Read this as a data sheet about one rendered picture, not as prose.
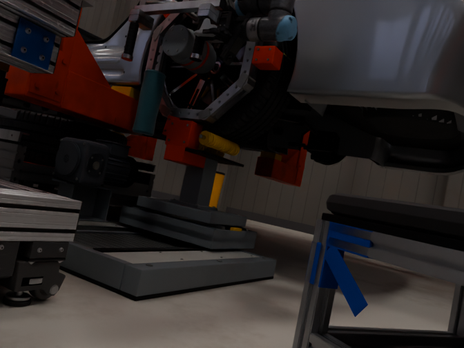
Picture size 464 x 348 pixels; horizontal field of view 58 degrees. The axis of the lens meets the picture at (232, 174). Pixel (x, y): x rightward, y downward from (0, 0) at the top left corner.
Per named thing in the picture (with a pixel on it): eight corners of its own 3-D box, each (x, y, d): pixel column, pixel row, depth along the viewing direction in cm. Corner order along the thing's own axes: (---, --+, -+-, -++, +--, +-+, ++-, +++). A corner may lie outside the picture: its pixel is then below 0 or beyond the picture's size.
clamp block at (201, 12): (221, 27, 153) (224, 13, 153) (208, 16, 145) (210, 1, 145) (210, 27, 155) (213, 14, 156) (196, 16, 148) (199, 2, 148)
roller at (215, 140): (241, 157, 188) (244, 145, 188) (205, 143, 163) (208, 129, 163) (230, 156, 191) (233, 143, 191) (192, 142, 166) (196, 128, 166)
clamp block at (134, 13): (152, 30, 170) (155, 18, 171) (137, 20, 163) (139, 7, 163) (143, 30, 173) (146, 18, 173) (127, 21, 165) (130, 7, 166)
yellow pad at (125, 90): (148, 104, 216) (150, 95, 217) (128, 96, 204) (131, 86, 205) (128, 103, 224) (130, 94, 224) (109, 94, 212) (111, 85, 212)
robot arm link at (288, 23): (300, 20, 133) (295, 45, 133) (270, 21, 139) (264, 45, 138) (291, 7, 126) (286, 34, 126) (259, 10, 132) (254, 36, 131)
